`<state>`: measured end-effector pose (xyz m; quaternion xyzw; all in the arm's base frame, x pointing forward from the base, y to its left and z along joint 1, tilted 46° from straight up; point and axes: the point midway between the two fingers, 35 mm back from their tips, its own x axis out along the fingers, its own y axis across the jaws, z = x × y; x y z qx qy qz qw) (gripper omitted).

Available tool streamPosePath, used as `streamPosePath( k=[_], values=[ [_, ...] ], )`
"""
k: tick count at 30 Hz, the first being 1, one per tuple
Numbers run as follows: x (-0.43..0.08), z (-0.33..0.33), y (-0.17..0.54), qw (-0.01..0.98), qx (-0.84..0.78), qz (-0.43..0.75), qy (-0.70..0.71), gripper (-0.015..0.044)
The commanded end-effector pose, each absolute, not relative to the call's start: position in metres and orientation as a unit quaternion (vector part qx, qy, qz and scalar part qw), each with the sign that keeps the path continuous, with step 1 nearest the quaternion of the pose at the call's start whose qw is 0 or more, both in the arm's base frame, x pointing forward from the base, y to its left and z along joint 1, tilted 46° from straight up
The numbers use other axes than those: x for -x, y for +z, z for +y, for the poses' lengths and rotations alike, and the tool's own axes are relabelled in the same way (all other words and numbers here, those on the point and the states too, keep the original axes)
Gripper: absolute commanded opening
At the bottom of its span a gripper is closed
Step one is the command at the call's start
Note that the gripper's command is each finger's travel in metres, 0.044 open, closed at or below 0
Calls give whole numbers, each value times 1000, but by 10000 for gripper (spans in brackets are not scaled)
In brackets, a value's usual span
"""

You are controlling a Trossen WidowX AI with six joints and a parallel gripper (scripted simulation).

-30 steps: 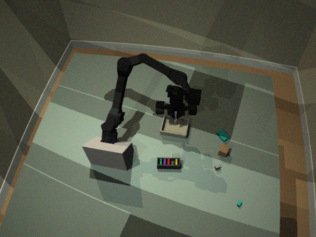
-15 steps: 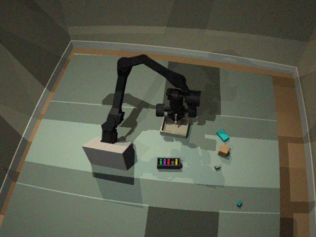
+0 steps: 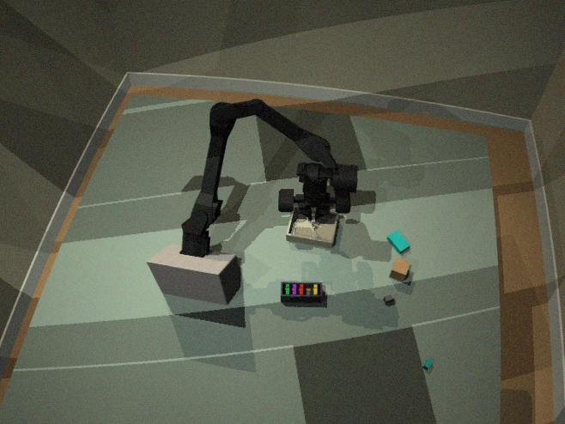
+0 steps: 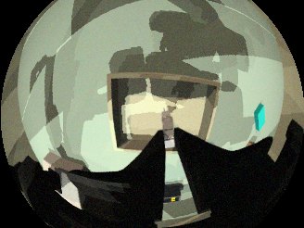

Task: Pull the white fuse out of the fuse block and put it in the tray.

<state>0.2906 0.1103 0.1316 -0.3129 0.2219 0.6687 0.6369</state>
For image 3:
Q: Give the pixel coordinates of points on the tan rectangular tray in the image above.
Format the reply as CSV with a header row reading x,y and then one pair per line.
x,y
300,229

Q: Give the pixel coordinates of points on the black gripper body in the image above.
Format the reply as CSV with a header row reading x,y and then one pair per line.
x,y
321,200

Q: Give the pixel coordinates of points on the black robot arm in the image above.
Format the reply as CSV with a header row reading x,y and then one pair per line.
x,y
207,207

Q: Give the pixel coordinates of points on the orange-brown block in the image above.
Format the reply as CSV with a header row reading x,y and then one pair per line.
x,y
399,269

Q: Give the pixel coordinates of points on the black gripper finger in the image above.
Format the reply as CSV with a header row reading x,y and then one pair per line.
x,y
307,213
320,212

